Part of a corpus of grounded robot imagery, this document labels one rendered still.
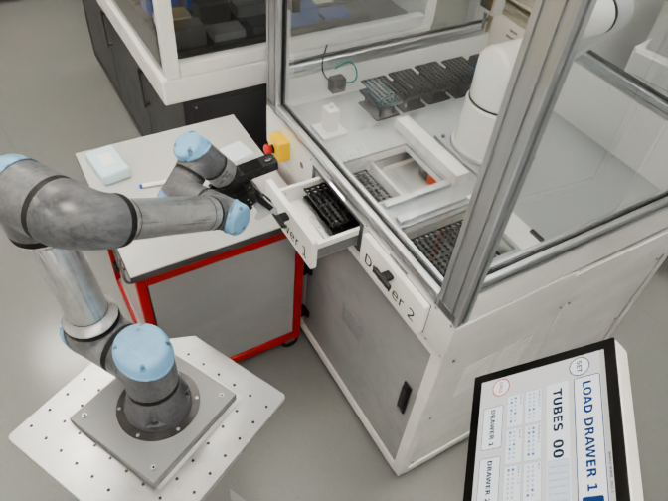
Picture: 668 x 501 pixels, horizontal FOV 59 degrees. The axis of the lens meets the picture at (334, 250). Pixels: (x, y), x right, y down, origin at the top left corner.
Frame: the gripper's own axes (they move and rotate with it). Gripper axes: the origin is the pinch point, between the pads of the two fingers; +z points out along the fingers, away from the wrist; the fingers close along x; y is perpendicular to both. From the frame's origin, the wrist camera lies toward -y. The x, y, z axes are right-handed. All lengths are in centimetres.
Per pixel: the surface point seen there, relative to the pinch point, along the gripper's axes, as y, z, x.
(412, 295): -12.8, 14.3, 40.6
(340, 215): -11.6, 15.7, 5.9
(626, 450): -25, -11, 98
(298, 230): -0.6, 7.1, 6.6
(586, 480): -17, -11, 98
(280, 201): -1.5, 5.7, -4.4
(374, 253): -12.1, 15.4, 23.3
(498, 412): -12, 2, 78
